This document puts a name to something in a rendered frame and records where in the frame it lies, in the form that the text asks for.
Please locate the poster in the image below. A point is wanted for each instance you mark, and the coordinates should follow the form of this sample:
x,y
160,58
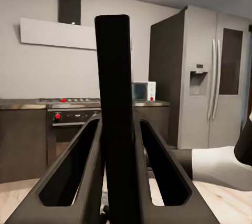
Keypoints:
x,y
115,79

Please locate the oven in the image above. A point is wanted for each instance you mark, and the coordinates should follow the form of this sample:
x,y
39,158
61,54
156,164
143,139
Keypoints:
x,y
62,126

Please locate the microwave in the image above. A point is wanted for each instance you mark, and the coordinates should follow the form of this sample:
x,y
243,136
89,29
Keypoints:
x,y
143,91

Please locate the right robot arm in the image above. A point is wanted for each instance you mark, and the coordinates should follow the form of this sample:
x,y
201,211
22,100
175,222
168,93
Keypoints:
x,y
229,166

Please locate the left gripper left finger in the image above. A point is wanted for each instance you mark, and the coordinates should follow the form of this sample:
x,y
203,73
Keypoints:
x,y
70,191

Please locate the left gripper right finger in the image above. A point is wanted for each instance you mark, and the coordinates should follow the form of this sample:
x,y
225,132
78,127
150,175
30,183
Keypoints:
x,y
183,203

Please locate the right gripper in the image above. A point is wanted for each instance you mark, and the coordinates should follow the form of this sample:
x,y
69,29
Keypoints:
x,y
104,216

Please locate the fridge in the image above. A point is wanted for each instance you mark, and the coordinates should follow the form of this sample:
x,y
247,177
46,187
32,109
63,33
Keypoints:
x,y
198,62

